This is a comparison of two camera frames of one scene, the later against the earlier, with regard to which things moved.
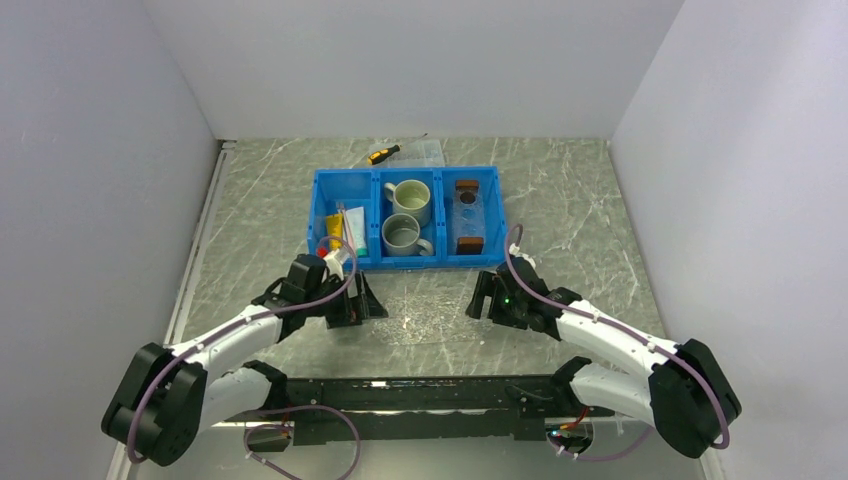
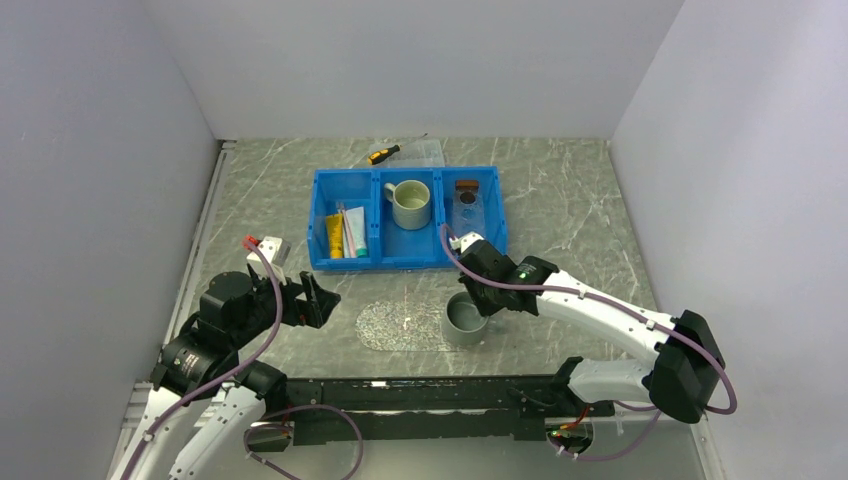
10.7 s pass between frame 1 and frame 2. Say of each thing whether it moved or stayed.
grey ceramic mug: moved
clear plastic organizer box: stayed
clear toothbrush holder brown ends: stayed
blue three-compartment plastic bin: stayed
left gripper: moved
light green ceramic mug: stayed
